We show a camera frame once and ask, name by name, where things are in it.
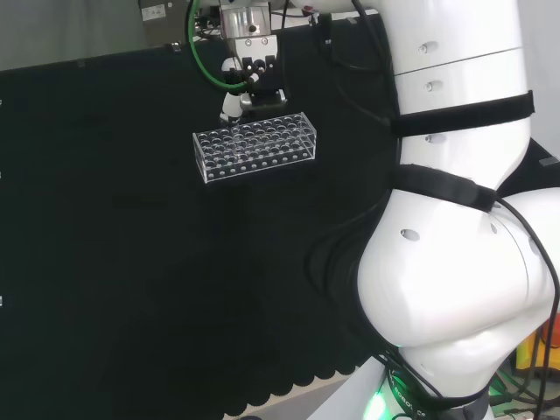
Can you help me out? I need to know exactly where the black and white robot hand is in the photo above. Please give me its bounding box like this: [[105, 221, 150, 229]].
[[219, 36, 290, 126]]

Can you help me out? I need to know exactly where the clear plastic test tube rack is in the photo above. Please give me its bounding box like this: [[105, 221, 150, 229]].
[[192, 111, 318, 186]]

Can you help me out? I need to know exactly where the grey cabinet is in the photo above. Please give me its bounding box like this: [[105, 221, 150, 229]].
[[138, 0, 196, 48]]

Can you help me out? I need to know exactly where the black bench cloth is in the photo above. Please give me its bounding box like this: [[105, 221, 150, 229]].
[[0, 17, 560, 420]]

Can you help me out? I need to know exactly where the yellow stop button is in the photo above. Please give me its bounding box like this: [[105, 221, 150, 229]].
[[514, 328, 560, 382]]

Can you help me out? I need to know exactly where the green cable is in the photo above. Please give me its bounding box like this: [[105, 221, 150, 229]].
[[186, 0, 251, 94]]

